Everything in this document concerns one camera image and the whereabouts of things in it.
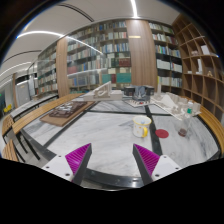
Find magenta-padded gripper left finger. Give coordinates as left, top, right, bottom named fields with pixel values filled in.
left=41, top=143, right=93, bottom=186

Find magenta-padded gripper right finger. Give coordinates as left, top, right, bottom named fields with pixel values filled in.
left=132, top=143, right=183, bottom=186

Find clear plastic bottle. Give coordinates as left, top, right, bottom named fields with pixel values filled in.
left=178, top=101, right=195, bottom=138

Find flat round red coaster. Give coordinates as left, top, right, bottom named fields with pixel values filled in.
left=154, top=128, right=170, bottom=139

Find brown architectural model board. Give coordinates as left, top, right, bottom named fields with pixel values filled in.
left=39, top=100, right=96, bottom=128

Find long wooden slatted bench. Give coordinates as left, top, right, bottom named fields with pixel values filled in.
left=11, top=93, right=84, bottom=135

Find dark grey building model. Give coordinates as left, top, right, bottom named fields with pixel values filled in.
left=122, top=84, right=156, bottom=108

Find white building model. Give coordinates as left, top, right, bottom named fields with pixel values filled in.
left=82, top=80, right=125, bottom=102

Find curved wooden slatted bench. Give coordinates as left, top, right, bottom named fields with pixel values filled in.
left=198, top=105, right=224, bottom=156

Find wooden cubby shelf unit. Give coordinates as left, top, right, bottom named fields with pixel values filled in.
left=171, top=13, right=224, bottom=124

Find ceiling light strips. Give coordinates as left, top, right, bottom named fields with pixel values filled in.
left=0, top=0, right=140, bottom=88

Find white mug, yellow handle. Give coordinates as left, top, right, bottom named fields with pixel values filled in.
left=132, top=115, right=153, bottom=139

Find tall bookshelf wall with books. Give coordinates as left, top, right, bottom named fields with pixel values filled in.
left=32, top=19, right=184, bottom=98

